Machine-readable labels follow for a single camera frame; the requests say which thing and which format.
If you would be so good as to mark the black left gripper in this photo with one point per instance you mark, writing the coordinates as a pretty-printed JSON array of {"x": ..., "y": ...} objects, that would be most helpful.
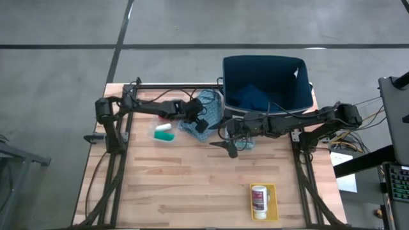
[{"x": 188, "y": 110}]

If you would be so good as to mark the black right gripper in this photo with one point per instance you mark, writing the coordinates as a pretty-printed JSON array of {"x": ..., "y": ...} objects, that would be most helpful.
[{"x": 246, "y": 126}]

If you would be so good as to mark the blue patterned gown cloth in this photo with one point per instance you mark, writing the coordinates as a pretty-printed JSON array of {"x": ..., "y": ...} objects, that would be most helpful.
[{"x": 215, "y": 115}]

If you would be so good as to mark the green first aid kit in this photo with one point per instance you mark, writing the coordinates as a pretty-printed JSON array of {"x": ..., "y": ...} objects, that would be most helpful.
[{"x": 250, "y": 145}]

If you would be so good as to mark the white bandage roll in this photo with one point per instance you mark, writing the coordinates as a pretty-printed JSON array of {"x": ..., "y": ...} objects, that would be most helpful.
[{"x": 163, "y": 127}]

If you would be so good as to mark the green bandage roll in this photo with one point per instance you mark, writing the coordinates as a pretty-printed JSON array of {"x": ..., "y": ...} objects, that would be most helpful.
[{"x": 164, "y": 136}]

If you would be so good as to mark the clear plastic bin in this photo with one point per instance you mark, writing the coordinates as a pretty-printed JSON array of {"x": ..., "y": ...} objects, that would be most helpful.
[{"x": 151, "y": 127}]

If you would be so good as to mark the dark blue cloth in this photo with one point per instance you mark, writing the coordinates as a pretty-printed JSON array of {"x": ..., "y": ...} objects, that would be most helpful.
[{"x": 249, "y": 97}]

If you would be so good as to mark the white pill bottle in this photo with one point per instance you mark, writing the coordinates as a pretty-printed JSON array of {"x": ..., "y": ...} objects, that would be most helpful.
[{"x": 259, "y": 201}]

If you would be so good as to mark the yellow plastic tray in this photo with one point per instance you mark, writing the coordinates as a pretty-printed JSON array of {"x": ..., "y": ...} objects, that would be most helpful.
[{"x": 273, "y": 207}]

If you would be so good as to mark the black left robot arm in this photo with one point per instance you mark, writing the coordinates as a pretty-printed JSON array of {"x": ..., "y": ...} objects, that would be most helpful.
[{"x": 147, "y": 107}]

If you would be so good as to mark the navy white striped fabric bin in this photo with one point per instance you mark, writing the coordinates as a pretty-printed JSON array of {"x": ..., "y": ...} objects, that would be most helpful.
[{"x": 265, "y": 70}]

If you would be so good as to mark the white paper sheet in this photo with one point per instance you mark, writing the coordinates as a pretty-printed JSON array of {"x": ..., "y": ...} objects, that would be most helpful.
[{"x": 346, "y": 183}]

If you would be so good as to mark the black desk support bar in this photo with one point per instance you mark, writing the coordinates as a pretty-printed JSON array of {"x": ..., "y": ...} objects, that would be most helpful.
[{"x": 361, "y": 161}]

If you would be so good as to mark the grey metal table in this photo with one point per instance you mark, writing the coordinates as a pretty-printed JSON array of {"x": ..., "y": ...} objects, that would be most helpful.
[{"x": 28, "y": 158}]

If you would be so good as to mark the grey side desk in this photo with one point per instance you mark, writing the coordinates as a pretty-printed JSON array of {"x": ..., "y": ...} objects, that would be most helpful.
[{"x": 396, "y": 121}]

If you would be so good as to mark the backlit keyboard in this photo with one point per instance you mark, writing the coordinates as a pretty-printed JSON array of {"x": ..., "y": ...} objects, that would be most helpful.
[{"x": 399, "y": 183}]

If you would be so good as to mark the black aluminium station frame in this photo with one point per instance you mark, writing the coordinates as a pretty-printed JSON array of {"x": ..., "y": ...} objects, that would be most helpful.
[{"x": 179, "y": 86}]

